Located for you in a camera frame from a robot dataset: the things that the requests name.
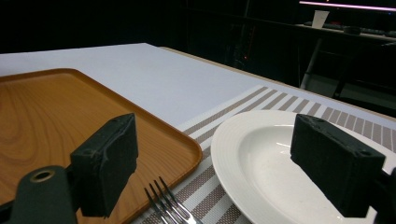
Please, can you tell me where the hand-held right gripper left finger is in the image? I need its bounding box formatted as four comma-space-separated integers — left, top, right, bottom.
69, 112, 139, 218

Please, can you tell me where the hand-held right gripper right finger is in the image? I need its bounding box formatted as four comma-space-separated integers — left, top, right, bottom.
290, 113, 387, 218

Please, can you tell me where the brown wooden tray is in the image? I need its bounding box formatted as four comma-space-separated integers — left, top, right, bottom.
0, 68, 204, 224

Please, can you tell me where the white round plate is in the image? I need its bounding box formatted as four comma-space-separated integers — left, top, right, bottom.
210, 109, 396, 224

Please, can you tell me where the silver fork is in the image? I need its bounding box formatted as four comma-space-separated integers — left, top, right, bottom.
144, 175, 204, 224

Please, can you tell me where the white table cover board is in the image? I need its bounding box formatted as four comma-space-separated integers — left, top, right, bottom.
0, 42, 396, 133

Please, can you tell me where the striped placemat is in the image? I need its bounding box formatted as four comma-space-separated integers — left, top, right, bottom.
132, 85, 396, 224

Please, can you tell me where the light desk with white leg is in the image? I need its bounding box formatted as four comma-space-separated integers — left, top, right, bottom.
295, 21, 396, 91

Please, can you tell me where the dark keyboard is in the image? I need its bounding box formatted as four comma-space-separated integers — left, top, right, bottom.
303, 21, 396, 39

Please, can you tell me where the monitor with lit edge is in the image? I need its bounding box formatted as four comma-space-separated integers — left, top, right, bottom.
298, 0, 396, 13

